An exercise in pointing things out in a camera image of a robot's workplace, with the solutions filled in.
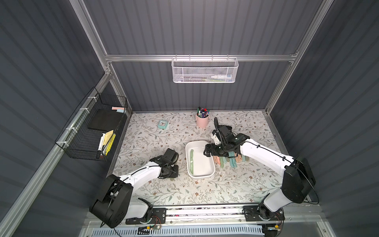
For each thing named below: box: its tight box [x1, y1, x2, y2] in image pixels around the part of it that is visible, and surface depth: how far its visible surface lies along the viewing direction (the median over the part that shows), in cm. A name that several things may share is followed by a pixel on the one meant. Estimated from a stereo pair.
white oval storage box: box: [185, 139, 216, 179], surface depth 95 cm
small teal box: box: [157, 119, 169, 130], surface depth 113 cm
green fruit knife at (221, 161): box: [219, 156, 224, 169], surface depth 93 cm
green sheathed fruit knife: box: [189, 149, 194, 175], surface depth 95 cm
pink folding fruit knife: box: [213, 155, 221, 166], surface depth 94 cm
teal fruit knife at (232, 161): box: [227, 151, 238, 168], surface depth 93 cm
